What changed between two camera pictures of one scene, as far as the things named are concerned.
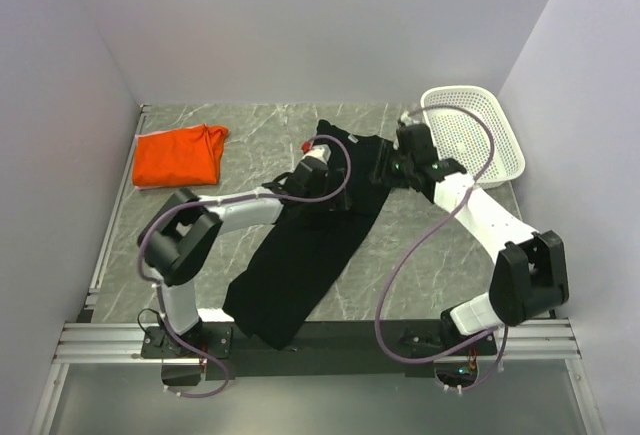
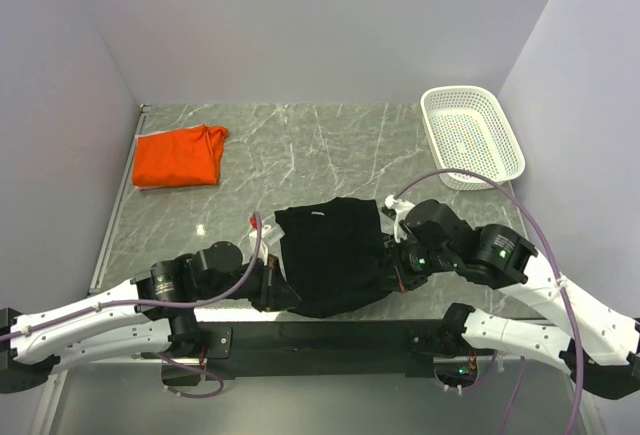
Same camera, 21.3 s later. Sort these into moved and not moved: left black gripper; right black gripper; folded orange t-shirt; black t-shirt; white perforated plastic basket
Moved: left black gripper; black t-shirt; right black gripper
Not moved: white perforated plastic basket; folded orange t-shirt
